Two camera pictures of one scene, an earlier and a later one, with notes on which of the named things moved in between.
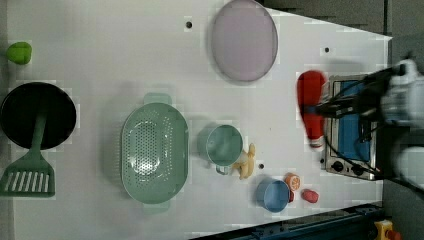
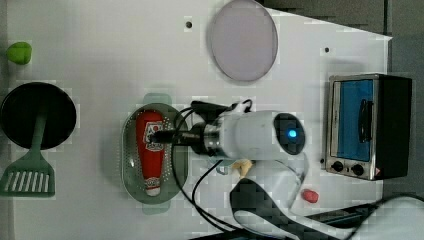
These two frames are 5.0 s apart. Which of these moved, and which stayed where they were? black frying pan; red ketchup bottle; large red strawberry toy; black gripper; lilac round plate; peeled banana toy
Moved: red ketchup bottle; black gripper
Stayed: peeled banana toy; lilac round plate; large red strawberry toy; black frying pan
